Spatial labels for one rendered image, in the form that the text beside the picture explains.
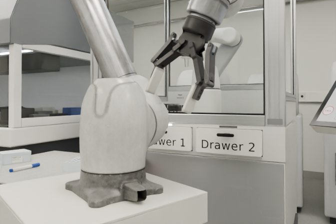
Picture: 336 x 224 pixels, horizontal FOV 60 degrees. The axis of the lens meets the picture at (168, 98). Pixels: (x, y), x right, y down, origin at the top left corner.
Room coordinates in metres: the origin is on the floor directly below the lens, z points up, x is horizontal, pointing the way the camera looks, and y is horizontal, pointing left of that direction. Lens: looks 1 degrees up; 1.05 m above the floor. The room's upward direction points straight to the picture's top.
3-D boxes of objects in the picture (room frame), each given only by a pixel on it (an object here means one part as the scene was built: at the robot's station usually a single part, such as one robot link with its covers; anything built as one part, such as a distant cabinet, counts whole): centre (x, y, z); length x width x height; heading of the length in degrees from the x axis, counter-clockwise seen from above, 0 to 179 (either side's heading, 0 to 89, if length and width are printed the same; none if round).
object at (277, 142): (1.83, -0.23, 0.87); 1.02 x 0.95 x 0.14; 64
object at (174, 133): (1.42, 0.02, 0.87); 0.29 x 0.02 x 0.11; 64
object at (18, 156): (1.39, 0.73, 0.79); 0.13 x 0.09 x 0.05; 137
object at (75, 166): (1.25, 0.38, 0.78); 0.12 x 0.08 x 0.04; 166
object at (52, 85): (2.48, 1.40, 1.13); 1.78 x 1.14 x 0.45; 64
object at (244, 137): (1.28, -0.26, 0.87); 0.29 x 0.02 x 0.11; 64
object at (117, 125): (0.72, 0.13, 1.00); 0.18 x 0.16 x 0.22; 166
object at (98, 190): (0.69, 0.12, 0.86); 0.22 x 0.18 x 0.06; 37
